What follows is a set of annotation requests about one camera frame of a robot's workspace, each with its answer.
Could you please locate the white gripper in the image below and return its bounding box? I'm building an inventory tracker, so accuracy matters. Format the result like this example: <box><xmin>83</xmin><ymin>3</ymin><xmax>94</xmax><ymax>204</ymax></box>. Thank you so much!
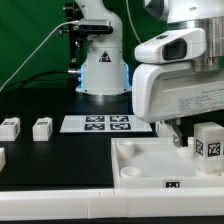
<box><xmin>132</xmin><ymin>62</ymin><xmax>224</xmax><ymax>148</ymax></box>

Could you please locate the white square tabletop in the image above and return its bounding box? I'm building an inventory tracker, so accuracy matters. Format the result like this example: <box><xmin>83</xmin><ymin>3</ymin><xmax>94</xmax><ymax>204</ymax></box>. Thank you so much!
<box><xmin>111</xmin><ymin>138</ymin><xmax>224</xmax><ymax>189</ymax></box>

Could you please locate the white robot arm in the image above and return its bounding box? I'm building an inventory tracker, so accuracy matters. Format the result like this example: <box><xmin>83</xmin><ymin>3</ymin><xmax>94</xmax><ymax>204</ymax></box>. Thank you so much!
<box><xmin>64</xmin><ymin>0</ymin><xmax>224</xmax><ymax>147</ymax></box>

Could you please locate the white left obstacle block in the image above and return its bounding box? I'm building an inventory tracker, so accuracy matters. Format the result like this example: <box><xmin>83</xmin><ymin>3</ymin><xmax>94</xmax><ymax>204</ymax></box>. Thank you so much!
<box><xmin>0</xmin><ymin>147</ymin><xmax>6</xmax><ymax>172</ymax></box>

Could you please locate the white front obstacle wall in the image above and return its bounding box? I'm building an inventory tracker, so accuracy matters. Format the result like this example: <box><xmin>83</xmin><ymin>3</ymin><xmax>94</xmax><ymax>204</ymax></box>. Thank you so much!
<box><xmin>0</xmin><ymin>188</ymin><xmax>224</xmax><ymax>221</ymax></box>

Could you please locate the white marker base plate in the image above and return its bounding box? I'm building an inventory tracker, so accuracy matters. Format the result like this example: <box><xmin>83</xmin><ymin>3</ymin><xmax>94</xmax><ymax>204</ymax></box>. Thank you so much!
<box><xmin>60</xmin><ymin>115</ymin><xmax>152</xmax><ymax>133</ymax></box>

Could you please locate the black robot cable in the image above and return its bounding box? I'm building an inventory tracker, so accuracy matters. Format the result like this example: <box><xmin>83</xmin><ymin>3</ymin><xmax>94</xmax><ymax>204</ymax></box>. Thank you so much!
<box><xmin>0</xmin><ymin>69</ymin><xmax>82</xmax><ymax>96</ymax></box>

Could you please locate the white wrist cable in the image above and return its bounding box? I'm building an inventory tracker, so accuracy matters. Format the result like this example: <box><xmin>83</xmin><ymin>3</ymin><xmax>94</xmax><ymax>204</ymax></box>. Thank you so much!
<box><xmin>125</xmin><ymin>0</ymin><xmax>144</xmax><ymax>45</ymax></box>

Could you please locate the black camera on mount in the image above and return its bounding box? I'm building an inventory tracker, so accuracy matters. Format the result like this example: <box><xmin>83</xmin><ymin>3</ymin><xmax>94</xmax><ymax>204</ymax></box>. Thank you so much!
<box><xmin>59</xmin><ymin>19</ymin><xmax>113</xmax><ymax>35</ymax></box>

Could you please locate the white camera cable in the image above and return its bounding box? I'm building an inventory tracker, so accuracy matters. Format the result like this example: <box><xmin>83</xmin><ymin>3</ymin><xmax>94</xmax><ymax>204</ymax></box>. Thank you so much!
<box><xmin>0</xmin><ymin>21</ymin><xmax>80</xmax><ymax>94</ymax></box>

